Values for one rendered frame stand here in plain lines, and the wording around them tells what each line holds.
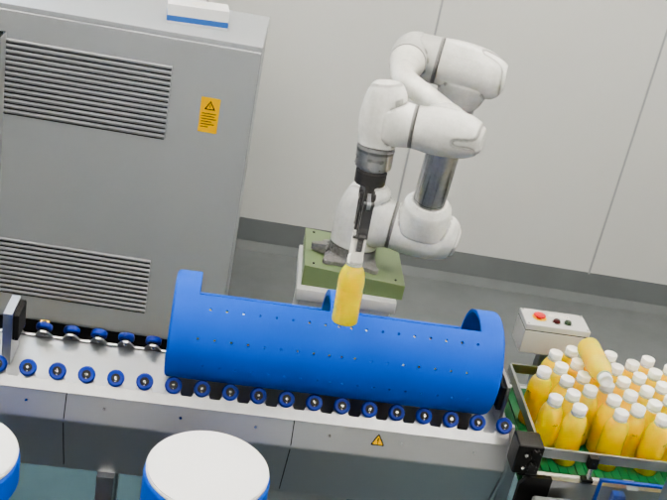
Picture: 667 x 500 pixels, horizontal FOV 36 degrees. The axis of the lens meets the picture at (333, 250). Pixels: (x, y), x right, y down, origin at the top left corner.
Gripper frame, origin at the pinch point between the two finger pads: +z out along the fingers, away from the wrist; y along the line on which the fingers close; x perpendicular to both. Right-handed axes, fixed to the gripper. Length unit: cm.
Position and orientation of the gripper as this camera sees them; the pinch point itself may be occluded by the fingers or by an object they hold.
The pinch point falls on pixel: (357, 247)
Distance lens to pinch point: 250.7
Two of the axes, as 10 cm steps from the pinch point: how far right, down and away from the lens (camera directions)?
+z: -1.6, 9.2, 3.5
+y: 0.5, 3.6, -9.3
